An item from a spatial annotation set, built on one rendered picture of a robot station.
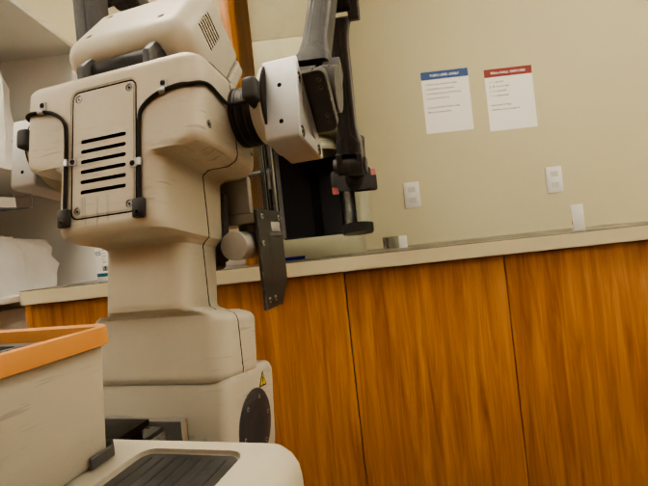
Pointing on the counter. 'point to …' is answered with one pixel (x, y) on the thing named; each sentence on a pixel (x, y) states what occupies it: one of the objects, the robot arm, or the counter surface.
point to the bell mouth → (327, 146)
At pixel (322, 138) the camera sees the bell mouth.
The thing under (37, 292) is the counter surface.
